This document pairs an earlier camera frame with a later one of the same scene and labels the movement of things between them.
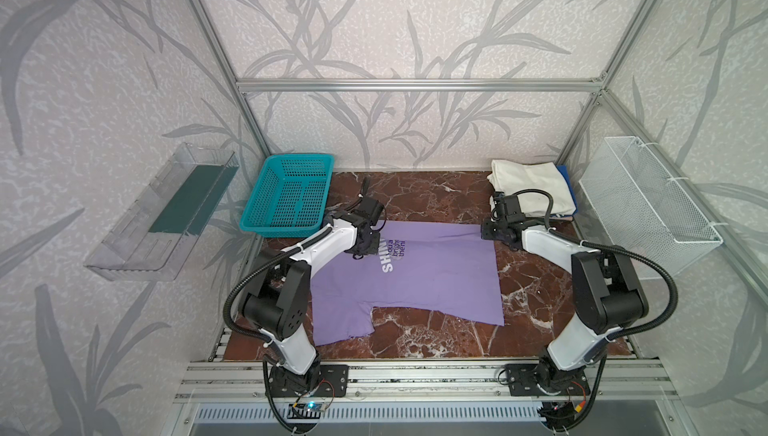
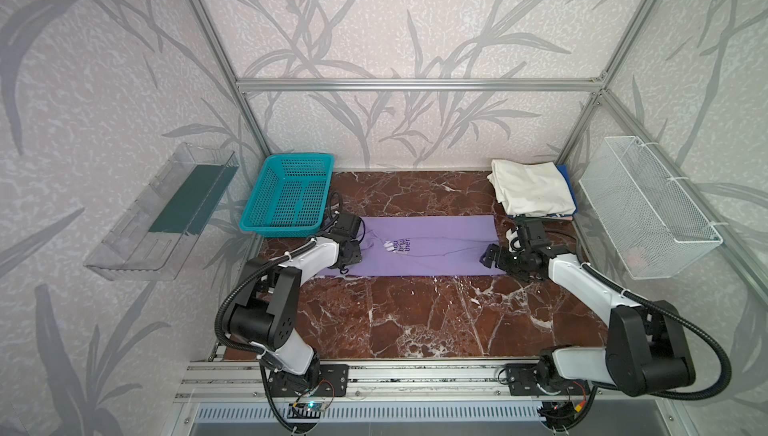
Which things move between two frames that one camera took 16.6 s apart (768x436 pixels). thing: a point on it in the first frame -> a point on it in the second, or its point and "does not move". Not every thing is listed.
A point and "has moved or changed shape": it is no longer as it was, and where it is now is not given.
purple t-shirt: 452,271 has moved or changed shape
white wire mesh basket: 642,209 does not move
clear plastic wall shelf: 152,239 does not move
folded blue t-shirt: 564,170 does not move
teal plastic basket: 290,196 does not move
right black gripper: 495,230 -> 501,257
